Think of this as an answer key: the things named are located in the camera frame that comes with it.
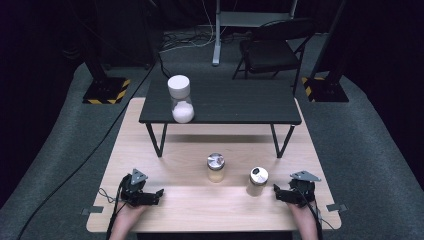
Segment glass jar silver lid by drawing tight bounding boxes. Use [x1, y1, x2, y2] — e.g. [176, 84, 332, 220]
[206, 152, 226, 184]

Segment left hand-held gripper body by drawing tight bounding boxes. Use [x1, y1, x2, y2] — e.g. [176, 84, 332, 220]
[119, 168, 153, 208]

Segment black stand striped base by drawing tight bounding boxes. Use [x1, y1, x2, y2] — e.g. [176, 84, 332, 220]
[301, 0, 354, 103]
[74, 33, 132, 105]

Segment grey desk white legs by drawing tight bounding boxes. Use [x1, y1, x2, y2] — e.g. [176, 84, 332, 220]
[212, 0, 299, 67]

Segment black folding chair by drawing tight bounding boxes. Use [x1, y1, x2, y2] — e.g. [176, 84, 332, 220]
[232, 18, 316, 96]

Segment grey metal bracket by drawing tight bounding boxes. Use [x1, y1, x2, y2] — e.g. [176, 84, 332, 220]
[81, 205, 105, 216]
[325, 203, 348, 213]

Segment thin grey wire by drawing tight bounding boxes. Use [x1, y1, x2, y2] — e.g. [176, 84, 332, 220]
[314, 199, 335, 232]
[98, 187, 118, 205]

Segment person's right hand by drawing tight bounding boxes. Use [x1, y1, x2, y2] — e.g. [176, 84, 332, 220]
[288, 201, 319, 221]

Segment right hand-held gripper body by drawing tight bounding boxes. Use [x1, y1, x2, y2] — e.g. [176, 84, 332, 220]
[288, 170, 322, 209]

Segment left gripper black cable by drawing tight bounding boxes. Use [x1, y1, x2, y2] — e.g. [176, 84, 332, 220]
[105, 174, 130, 240]

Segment black metal shelf rack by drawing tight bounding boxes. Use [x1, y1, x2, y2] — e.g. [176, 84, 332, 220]
[138, 78, 303, 159]

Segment glass jar tall white lid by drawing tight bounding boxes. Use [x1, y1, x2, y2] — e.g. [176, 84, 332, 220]
[167, 74, 196, 124]

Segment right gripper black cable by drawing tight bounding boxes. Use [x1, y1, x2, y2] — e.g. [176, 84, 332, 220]
[299, 188, 324, 240]

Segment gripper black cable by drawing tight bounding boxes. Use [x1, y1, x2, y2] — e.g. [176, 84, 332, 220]
[299, 188, 324, 240]
[105, 174, 130, 240]

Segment long black floor cable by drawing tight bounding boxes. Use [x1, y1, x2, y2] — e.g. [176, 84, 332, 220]
[15, 53, 173, 240]

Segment person's left hand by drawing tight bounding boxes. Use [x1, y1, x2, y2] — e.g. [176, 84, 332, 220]
[114, 202, 150, 223]

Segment glass jar holed white lid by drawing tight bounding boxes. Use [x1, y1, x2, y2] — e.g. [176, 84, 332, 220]
[246, 166, 270, 198]

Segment tangle of floor cables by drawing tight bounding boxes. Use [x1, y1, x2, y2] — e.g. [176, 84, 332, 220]
[161, 28, 218, 53]

